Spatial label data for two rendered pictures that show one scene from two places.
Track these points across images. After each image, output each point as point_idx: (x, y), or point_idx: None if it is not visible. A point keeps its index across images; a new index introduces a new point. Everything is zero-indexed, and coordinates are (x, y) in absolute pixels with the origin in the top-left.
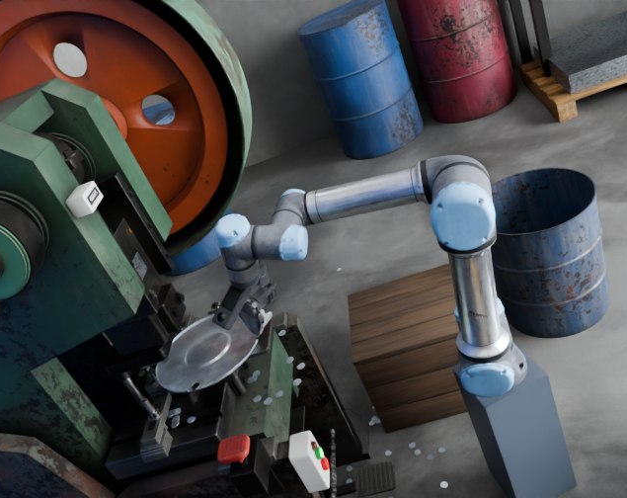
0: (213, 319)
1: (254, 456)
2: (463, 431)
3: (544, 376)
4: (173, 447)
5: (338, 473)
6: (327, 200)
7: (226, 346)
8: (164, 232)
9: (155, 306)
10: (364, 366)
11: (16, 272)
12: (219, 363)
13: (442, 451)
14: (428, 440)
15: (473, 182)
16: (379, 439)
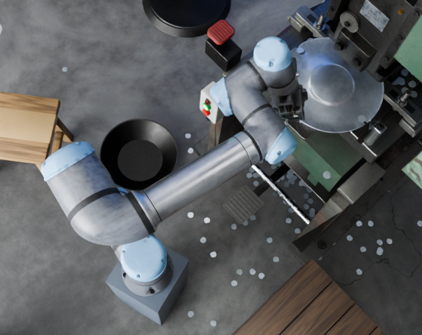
0: (292, 58)
1: (215, 48)
2: (227, 309)
3: (107, 278)
4: (291, 28)
5: (303, 222)
6: (223, 143)
7: (312, 92)
8: (403, 60)
9: (328, 13)
10: (303, 266)
11: None
12: (302, 76)
13: (232, 282)
14: (251, 287)
15: (58, 178)
16: (293, 268)
